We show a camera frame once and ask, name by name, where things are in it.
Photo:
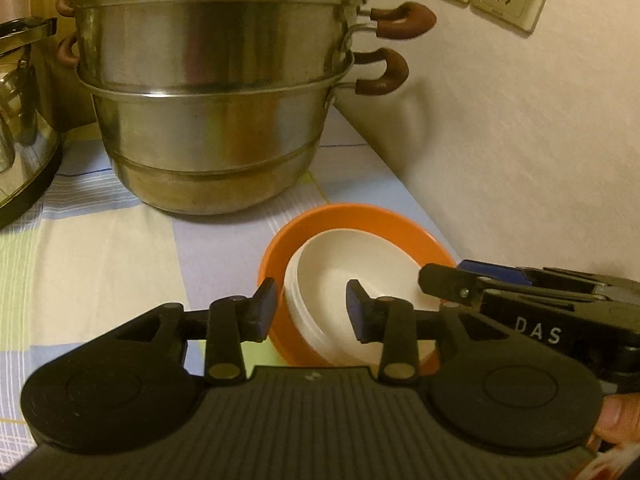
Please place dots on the person's right hand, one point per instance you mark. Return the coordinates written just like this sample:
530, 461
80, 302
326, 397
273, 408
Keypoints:
620, 417

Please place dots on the stainless steel kettle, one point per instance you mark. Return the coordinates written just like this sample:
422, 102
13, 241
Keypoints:
25, 150

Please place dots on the stainless steel steamer pot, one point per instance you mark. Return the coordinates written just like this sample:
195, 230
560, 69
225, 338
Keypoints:
210, 110

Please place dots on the orange plastic bowl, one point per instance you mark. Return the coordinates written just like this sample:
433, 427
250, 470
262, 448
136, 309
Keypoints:
350, 215

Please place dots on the pastel checked tablecloth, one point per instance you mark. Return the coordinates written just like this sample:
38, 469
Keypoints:
125, 250

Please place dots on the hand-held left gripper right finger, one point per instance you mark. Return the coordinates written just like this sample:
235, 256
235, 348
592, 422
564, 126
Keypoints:
356, 310

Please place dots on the white plastic bowl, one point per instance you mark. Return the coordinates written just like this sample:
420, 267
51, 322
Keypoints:
325, 260

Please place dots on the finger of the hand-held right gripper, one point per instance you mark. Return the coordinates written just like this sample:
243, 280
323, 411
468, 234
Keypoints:
500, 272
445, 282

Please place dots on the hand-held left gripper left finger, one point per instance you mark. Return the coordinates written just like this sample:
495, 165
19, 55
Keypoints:
265, 310

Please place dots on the red white printed cloth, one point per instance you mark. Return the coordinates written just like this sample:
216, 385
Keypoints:
610, 462

